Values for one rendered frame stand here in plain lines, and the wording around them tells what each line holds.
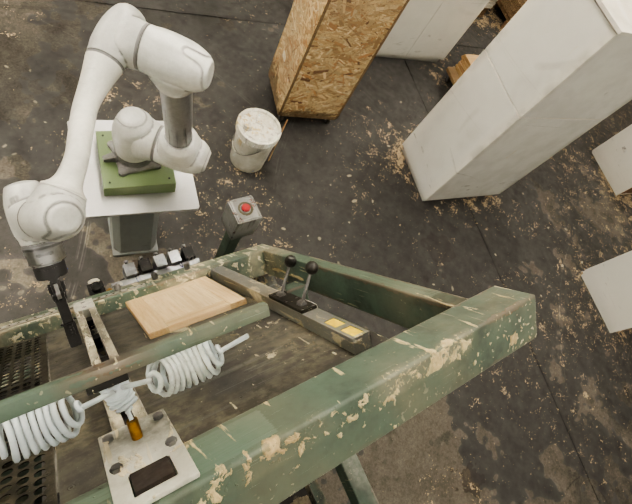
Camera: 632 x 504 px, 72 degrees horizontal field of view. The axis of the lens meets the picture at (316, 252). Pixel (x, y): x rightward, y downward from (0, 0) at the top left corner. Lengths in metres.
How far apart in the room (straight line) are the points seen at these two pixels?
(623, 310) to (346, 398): 3.98
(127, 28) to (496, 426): 3.12
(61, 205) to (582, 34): 2.61
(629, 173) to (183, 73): 5.00
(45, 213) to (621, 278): 4.20
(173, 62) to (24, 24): 2.55
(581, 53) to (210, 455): 2.69
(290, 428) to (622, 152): 5.36
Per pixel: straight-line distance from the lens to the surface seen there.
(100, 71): 1.38
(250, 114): 3.04
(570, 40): 2.97
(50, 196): 1.11
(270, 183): 3.20
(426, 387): 0.81
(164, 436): 0.73
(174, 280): 1.79
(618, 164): 5.78
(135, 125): 1.90
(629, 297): 4.50
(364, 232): 3.30
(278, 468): 0.68
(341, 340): 1.04
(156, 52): 1.38
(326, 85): 3.34
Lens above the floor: 2.57
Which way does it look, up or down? 57 degrees down
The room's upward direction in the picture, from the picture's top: 42 degrees clockwise
